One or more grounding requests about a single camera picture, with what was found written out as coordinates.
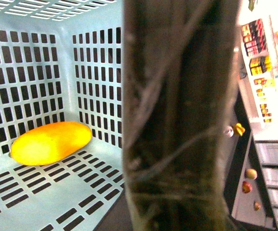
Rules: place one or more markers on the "grey basket handle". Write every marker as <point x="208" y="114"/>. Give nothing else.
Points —
<point x="178" y="95"/>

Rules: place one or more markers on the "yellow star fruit right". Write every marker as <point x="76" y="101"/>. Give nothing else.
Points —
<point x="238" y="129"/>

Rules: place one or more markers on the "black fruit display tray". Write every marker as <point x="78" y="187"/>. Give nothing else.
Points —
<point x="247" y="200"/>

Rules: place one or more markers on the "pink peach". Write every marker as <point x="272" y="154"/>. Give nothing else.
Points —
<point x="251" y="174"/>

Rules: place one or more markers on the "white product shelf right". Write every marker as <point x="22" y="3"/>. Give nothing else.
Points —
<point x="257" y="21"/>

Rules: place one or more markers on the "yellow mango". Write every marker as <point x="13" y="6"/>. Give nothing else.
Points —
<point x="50" y="143"/>

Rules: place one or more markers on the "light blue plastic basket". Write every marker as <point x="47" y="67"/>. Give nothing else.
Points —
<point x="61" y="60"/>

